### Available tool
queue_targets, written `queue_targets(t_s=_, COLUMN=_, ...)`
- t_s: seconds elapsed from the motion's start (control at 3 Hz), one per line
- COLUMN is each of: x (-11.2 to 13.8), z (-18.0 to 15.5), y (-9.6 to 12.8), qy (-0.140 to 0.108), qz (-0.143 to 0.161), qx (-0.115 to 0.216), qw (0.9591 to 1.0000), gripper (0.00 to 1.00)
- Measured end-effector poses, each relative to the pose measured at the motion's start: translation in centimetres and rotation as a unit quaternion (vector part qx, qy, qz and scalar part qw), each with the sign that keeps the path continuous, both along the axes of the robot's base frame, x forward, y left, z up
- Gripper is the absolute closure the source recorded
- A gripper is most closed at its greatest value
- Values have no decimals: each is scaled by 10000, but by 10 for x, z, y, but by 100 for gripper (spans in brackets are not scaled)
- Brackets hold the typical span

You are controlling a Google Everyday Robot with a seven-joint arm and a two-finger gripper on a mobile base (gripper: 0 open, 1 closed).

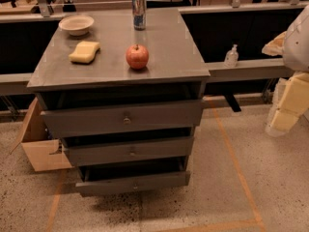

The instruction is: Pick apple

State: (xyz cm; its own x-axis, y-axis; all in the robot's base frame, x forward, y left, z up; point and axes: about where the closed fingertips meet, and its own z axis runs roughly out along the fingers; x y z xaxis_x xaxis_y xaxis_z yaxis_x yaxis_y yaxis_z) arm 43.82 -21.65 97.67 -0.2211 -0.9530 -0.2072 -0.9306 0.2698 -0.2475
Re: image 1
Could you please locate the red apple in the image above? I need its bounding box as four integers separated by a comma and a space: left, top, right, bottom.
126, 44, 149, 70

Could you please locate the white bowl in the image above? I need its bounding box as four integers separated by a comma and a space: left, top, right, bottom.
59, 14, 94, 36

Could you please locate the brown cardboard box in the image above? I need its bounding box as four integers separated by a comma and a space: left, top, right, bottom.
10, 99, 72, 172

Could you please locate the clear sanitizer pump bottle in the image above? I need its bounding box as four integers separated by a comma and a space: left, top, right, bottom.
224, 44, 239, 68

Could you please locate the grey drawer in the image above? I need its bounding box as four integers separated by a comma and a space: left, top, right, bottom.
41, 100, 202, 138
75, 171, 190, 196
65, 136, 194, 166

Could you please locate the top grey drawer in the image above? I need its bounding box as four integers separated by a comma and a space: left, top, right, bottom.
41, 100, 202, 138

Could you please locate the blue silver drink can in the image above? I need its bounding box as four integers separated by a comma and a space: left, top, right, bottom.
131, 0, 146, 30

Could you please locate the yellow sponge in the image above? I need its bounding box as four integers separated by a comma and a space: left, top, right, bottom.
69, 41, 100, 64

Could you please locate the grey metal railing beam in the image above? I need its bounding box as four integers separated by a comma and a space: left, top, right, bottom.
0, 58, 294, 96

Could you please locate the grey drawer cabinet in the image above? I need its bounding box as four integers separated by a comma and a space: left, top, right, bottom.
27, 8, 209, 183

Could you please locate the middle grey drawer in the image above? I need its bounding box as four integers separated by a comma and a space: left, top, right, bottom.
65, 136, 194, 166

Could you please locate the bottom grey drawer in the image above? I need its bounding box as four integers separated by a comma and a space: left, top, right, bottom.
75, 171, 190, 196

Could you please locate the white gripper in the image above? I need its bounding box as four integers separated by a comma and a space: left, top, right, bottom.
262, 5, 309, 136

